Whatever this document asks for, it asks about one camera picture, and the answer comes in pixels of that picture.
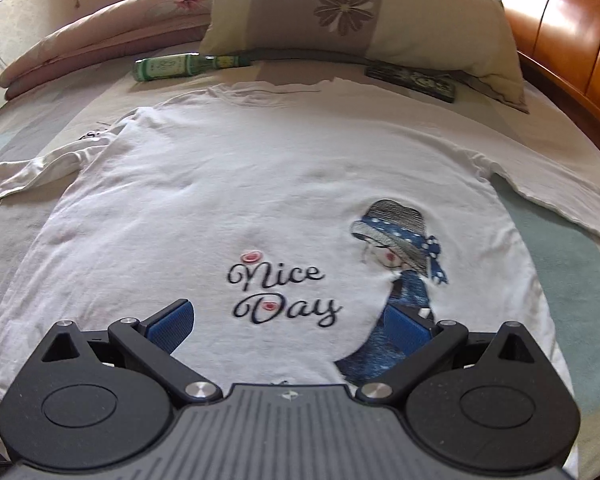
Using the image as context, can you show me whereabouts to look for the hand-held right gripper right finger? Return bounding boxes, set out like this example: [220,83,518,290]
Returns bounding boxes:
[355,303,537,406]

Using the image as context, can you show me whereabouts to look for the phone in printed case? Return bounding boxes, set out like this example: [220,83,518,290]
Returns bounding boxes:
[365,62,458,104]

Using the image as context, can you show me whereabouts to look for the floral patchwork pillow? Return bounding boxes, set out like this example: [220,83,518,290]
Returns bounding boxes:
[198,0,530,113]

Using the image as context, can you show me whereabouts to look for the white printed long-sleeve shirt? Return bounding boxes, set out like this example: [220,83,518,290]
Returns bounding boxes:
[0,77,600,480]

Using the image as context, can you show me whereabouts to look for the green glass bottle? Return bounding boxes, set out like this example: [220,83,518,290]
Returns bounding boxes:
[133,52,246,82]

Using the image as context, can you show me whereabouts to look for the wooden headboard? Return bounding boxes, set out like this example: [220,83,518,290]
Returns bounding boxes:
[452,0,600,141]

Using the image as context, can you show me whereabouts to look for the folded pink floral quilt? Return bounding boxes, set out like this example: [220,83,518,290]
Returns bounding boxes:
[0,0,226,102]

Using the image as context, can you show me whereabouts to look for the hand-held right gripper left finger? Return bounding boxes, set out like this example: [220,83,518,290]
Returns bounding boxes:
[40,299,223,404]

